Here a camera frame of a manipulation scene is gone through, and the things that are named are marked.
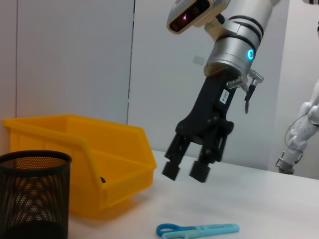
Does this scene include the yellow plastic bin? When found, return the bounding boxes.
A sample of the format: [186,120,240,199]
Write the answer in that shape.
[2,114,158,220]

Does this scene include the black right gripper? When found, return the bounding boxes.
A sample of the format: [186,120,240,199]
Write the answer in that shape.
[161,70,240,184]

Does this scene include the blue scissors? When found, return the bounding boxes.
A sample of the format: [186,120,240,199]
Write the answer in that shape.
[156,223,241,239]

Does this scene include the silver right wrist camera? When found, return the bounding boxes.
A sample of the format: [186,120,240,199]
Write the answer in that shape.
[166,0,231,34]

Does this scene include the right gripper connector cable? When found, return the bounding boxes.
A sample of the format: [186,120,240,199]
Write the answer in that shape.
[227,69,265,115]

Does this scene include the black mesh pen holder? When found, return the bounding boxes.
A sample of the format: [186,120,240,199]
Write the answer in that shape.
[0,150,73,239]

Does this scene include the white humanoid robot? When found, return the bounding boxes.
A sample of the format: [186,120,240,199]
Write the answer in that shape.
[275,0,319,175]

